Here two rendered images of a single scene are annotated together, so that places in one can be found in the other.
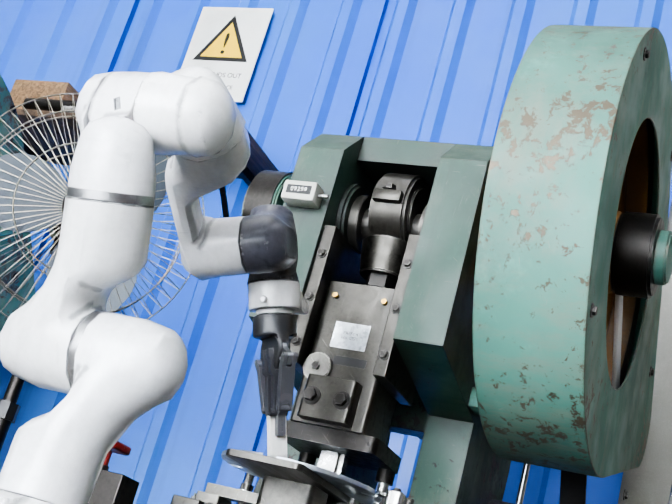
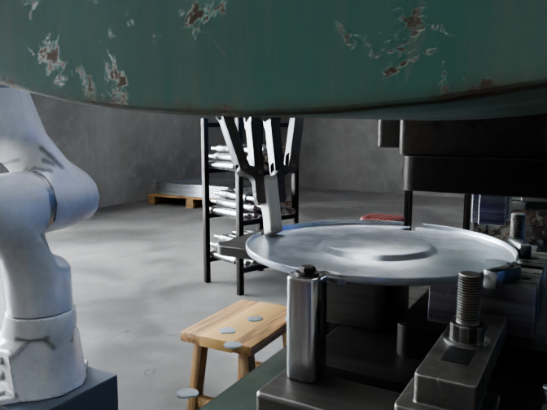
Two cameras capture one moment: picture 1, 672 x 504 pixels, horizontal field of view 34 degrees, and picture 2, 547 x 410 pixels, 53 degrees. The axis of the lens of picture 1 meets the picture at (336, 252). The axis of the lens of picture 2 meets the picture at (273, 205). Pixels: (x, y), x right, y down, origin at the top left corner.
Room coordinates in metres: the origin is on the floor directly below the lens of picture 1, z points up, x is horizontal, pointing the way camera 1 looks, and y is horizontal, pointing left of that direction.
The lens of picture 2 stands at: (1.87, -0.66, 0.92)
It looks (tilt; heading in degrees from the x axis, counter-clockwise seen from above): 8 degrees down; 94
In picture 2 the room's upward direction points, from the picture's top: straight up
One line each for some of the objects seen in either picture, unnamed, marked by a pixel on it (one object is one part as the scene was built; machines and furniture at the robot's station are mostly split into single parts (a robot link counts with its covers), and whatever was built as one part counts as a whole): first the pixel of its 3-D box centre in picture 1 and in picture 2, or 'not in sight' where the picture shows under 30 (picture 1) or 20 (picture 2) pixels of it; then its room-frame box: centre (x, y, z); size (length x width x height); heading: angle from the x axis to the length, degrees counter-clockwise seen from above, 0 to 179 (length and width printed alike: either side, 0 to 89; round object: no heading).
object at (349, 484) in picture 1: (301, 477); (376, 246); (1.93, -0.05, 0.78); 0.29 x 0.29 x 0.01
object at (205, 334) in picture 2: not in sight; (246, 371); (1.66, 0.94, 0.16); 0.34 x 0.24 x 0.34; 66
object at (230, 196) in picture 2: not in sight; (249, 201); (1.50, 2.48, 0.47); 0.46 x 0.43 x 0.95; 135
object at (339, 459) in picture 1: (332, 463); (491, 202); (2.04, -0.10, 0.84); 0.05 x 0.03 x 0.04; 65
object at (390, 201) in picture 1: (390, 254); not in sight; (2.05, -0.11, 1.27); 0.21 x 0.12 x 0.34; 155
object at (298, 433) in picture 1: (337, 453); (508, 181); (2.05, -0.11, 0.86); 0.20 x 0.16 x 0.05; 65
